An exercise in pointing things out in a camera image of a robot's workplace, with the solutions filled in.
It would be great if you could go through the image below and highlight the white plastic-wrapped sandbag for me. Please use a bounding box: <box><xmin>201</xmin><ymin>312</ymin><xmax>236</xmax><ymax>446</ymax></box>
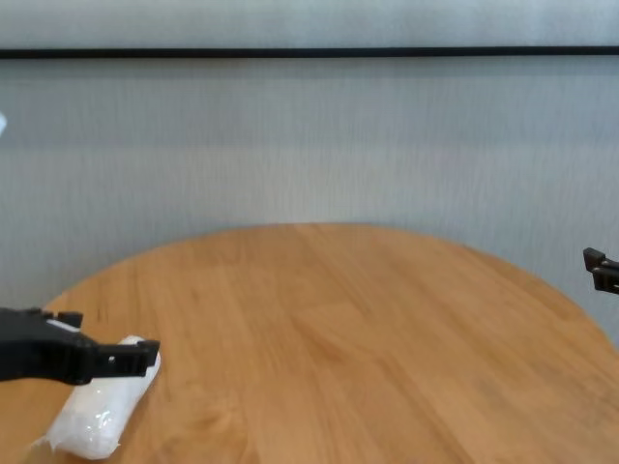
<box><xmin>29</xmin><ymin>333</ymin><xmax>162</xmax><ymax>460</ymax></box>

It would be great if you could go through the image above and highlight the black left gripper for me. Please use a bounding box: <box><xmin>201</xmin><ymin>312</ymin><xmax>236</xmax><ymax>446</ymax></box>
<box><xmin>0</xmin><ymin>307</ymin><xmax>162</xmax><ymax>387</ymax></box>

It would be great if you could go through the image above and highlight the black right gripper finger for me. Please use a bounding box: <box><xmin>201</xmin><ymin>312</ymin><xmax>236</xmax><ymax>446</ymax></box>
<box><xmin>582</xmin><ymin>246</ymin><xmax>619</xmax><ymax>294</ymax></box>

